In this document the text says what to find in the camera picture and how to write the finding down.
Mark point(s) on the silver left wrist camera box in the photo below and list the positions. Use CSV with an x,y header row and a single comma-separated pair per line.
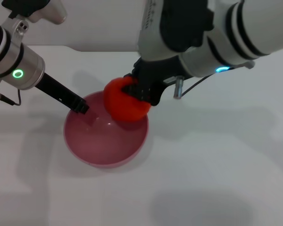
x,y
54,14

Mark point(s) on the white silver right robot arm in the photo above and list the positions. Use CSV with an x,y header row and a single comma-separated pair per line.
x,y
250,28

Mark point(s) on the pink plastic bowl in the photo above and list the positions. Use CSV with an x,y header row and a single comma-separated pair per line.
x,y
103,143

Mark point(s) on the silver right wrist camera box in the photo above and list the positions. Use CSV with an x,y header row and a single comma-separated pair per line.
x,y
153,35

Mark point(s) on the orange mandarin fruit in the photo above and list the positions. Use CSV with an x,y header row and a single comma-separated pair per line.
x,y
122,108

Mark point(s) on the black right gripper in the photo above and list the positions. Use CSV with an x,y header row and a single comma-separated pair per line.
x,y
160,70

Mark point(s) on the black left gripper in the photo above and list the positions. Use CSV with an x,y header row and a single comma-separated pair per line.
x,y
56,89

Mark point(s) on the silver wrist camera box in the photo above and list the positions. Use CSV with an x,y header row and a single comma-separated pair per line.
x,y
54,14
153,35

